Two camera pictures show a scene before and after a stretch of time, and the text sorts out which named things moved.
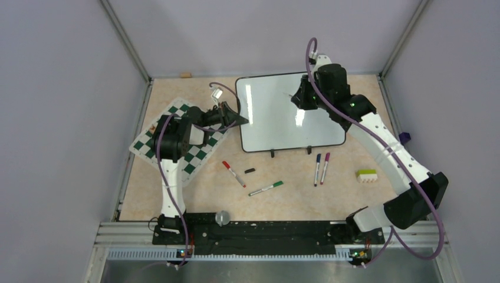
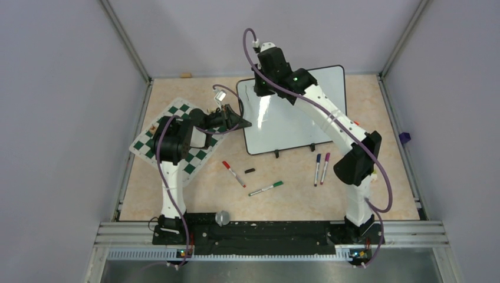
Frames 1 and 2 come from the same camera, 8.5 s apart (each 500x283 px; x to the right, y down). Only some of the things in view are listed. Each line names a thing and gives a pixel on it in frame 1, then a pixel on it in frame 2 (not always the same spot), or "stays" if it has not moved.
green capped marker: x=276 y=184 stays
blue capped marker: x=318 y=157 stays
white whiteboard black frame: x=275 y=122 stays
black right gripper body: x=309 y=98 → x=263 y=87
